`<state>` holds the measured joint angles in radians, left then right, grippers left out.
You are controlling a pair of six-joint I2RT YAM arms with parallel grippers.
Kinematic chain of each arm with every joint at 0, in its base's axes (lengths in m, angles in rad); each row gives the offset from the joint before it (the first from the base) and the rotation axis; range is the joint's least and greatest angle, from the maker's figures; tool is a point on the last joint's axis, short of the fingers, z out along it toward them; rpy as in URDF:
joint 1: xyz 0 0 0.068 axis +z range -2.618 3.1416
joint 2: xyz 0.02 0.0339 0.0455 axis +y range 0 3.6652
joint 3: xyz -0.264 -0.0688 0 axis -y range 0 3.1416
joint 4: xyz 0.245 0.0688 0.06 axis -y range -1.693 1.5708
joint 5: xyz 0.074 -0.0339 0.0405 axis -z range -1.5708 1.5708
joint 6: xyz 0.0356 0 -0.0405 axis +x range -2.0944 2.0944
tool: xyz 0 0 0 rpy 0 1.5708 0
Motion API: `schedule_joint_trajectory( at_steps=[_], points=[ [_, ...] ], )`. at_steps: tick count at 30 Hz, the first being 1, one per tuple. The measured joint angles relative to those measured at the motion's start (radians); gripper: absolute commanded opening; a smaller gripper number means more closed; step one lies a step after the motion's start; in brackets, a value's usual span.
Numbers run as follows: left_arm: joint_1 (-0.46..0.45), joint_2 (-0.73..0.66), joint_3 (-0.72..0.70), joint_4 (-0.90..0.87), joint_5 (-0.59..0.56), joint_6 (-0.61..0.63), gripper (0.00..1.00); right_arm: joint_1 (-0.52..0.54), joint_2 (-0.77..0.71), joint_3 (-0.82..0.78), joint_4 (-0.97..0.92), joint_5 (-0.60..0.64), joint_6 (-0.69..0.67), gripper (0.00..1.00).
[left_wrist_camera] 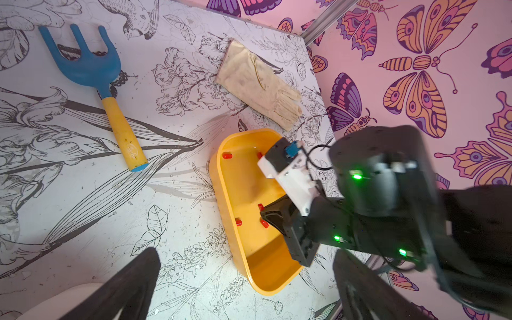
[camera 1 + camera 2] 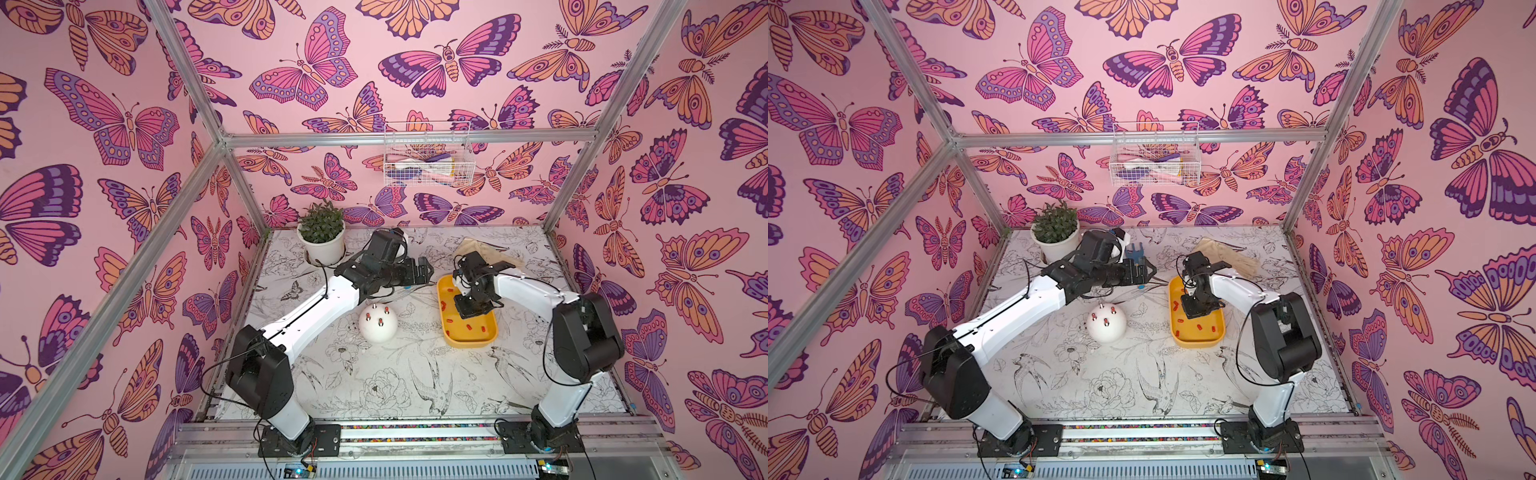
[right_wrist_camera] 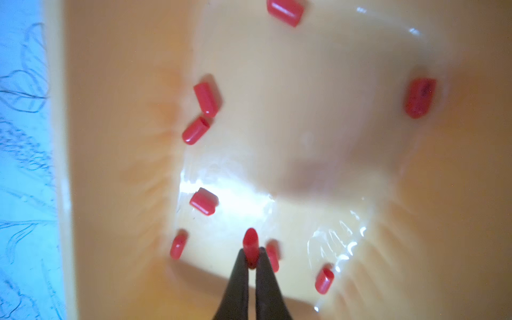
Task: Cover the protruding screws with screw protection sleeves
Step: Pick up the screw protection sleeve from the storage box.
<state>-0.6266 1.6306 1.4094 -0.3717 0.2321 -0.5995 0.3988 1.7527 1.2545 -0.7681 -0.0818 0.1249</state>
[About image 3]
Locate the red sleeve in tray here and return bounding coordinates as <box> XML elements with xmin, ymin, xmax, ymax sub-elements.
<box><xmin>182</xmin><ymin>117</ymin><xmax>210</xmax><ymax>145</ymax></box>
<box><xmin>315</xmin><ymin>267</ymin><xmax>335</xmax><ymax>295</ymax></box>
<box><xmin>169</xmin><ymin>233</ymin><xmax>188</xmax><ymax>260</ymax></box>
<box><xmin>189</xmin><ymin>187</ymin><xmax>219</xmax><ymax>216</ymax></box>
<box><xmin>404</xmin><ymin>77</ymin><xmax>437</xmax><ymax>119</ymax></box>
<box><xmin>266</xmin><ymin>243</ymin><xmax>279</xmax><ymax>273</ymax></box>
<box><xmin>193</xmin><ymin>82</ymin><xmax>219</xmax><ymax>119</ymax></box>
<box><xmin>267</xmin><ymin>0</ymin><xmax>305</xmax><ymax>27</ymax></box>

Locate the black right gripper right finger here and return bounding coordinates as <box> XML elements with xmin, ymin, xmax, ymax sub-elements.
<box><xmin>255</xmin><ymin>247</ymin><xmax>292</xmax><ymax>320</ymax></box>

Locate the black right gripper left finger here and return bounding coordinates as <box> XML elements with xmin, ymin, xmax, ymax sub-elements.
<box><xmin>213</xmin><ymin>249</ymin><xmax>249</xmax><ymax>320</ymax></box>

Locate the yellow plastic tray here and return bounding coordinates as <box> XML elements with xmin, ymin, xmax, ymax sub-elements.
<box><xmin>43</xmin><ymin>1</ymin><xmax>511</xmax><ymax>319</ymax></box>

